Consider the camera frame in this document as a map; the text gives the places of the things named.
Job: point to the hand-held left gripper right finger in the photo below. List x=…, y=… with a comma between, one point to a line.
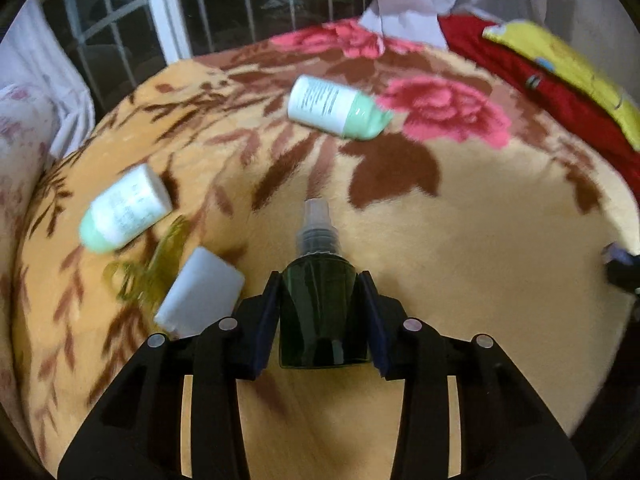
x=374, y=332

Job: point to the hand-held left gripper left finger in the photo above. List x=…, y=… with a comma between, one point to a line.
x=265, y=332

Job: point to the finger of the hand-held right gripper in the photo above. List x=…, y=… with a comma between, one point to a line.
x=622, y=272

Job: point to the dark green spray bottle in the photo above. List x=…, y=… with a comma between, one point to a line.
x=320, y=310

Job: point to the white charger plug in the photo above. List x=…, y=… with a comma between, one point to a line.
x=200, y=290

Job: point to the yellow floral plush blanket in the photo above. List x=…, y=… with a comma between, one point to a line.
x=475, y=260

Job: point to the yellow-green plastic trinket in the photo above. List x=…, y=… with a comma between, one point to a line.
x=150, y=270

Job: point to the white bottle with green cap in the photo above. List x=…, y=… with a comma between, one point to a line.
x=325, y=102
x=130, y=205

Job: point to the red cloth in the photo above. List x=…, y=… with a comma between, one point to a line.
x=525, y=75

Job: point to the white pink floral quilt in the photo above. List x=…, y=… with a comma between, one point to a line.
x=20, y=135

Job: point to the metal window grille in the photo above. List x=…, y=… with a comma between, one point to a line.
x=100, y=30

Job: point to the white window frame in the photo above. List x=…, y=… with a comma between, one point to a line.
x=167, y=10

